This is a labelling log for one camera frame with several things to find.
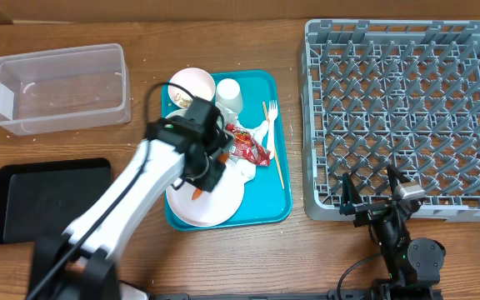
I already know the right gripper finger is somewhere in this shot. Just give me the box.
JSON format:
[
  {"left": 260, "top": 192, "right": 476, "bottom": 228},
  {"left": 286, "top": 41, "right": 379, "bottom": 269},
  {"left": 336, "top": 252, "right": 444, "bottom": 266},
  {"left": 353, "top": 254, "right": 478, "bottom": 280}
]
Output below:
[
  {"left": 386, "top": 164, "right": 410, "bottom": 193},
  {"left": 339, "top": 172, "right": 363, "bottom": 215}
]

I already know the orange carrot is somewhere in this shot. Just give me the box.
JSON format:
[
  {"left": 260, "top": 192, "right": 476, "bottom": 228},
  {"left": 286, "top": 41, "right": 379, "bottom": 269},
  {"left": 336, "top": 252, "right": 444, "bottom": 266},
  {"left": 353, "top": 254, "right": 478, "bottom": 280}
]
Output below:
[{"left": 192, "top": 153, "right": 229, "bottom": 200}]

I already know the white bowl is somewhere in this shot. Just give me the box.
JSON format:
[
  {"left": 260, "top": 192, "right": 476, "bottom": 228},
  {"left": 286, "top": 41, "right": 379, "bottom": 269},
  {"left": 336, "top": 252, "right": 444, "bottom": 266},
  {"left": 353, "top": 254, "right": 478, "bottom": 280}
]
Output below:
[{"left": 165, "top": 109, "right": 187, "bottom": 122}]

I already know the red snack wrapper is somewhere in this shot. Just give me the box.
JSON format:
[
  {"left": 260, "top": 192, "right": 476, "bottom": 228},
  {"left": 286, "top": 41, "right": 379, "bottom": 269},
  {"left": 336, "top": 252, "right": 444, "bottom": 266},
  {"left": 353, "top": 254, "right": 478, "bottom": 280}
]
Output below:
[{"left": 225, "top": 123, "right": 270, "bottom": 167}]

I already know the pink bowl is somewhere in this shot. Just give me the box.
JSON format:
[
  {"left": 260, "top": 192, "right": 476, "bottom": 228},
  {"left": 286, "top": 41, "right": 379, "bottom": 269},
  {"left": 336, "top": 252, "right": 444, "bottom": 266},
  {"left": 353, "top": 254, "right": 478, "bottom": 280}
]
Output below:
[{"left": 168, "top": 67, "right": 216, "bottom": 108}]

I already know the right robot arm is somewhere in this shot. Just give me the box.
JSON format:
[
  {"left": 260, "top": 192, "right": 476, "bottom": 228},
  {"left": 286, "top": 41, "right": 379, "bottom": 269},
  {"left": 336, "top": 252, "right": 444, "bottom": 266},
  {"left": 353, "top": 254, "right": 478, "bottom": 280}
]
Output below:
[{"left": 336, "top": 164, "right": 446, "bottom": 300}]

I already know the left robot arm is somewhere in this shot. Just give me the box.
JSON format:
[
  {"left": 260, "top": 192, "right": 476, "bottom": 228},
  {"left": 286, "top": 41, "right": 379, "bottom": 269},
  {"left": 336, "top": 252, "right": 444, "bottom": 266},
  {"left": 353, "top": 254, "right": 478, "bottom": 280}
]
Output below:
[{"left": 27, "top": 98, "right": 233, "bottom": 299}]

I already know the grey dishwasher rack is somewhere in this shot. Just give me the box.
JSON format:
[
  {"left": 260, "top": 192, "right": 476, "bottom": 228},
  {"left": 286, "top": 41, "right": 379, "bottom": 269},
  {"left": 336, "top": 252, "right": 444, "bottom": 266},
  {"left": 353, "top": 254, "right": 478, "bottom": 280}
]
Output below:
[{"left": 298, "top": 19, "right": 480, "bottom": 222}]

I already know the white plastic cup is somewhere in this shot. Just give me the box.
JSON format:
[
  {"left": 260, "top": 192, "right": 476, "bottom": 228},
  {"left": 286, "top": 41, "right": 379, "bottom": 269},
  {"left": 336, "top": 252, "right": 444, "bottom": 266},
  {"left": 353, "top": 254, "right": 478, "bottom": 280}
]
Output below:
[{"left": 216, "top": 78, "right": 243, "bottom": 114}]

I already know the crumpled white napkin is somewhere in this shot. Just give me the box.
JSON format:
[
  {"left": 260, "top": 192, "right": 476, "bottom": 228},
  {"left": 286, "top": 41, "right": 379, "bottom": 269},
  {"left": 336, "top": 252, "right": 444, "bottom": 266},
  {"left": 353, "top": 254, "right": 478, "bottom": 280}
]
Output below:
[{"left": 216, "top": 103, "right": 268, "bottom": 183}]

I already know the wooden chopstick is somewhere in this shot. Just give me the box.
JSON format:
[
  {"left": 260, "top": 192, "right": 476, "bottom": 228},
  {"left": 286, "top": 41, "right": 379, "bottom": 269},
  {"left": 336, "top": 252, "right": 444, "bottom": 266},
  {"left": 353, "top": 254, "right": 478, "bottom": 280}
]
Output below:
[{"left": 263, "top": 100, "right": 284, "bottom": 188}]

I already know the white round plate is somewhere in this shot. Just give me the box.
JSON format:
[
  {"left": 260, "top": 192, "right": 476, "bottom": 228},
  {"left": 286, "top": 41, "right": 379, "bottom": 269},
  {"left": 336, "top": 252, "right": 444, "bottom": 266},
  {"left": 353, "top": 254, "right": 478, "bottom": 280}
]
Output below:
[{"left": 166, "top": 159, "right": 245, "bottom": 227}]

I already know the white plastic fork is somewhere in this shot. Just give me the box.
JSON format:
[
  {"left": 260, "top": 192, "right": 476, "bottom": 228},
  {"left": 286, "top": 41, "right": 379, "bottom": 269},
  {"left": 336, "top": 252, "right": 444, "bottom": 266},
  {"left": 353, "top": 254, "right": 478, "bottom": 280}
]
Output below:
[{"left": 267, "top": 100, "right": 278, "bottom": 159}]

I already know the teal serving tray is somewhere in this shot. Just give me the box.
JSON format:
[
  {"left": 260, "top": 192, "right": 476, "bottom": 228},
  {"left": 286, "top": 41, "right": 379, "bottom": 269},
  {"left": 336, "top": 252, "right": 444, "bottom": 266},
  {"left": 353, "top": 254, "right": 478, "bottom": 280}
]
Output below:
[{"left": 160, "top": 69, "right": 294, "bottom": 232}]

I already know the clear plastic bin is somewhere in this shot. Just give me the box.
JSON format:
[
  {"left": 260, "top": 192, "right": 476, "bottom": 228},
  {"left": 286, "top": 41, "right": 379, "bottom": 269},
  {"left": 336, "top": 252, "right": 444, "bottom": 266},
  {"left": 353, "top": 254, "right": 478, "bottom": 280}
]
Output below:
[{"left": 0, "top": 43, "right": 132, "bottom": 136}]

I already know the black plastic tray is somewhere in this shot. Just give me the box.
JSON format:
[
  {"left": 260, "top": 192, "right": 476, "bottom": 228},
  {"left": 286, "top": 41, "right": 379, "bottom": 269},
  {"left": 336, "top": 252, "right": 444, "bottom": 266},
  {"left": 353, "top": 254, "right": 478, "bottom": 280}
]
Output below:
[{"left": 0, "top": 157, "right": 113, "bottom": 244}]

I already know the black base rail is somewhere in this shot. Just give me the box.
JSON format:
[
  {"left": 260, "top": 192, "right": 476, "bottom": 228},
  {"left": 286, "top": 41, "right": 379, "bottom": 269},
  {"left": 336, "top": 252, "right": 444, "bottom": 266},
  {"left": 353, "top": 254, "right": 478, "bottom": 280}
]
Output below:
[{"left": 146, "top": 288, "right": 383, "bottom": 300}]

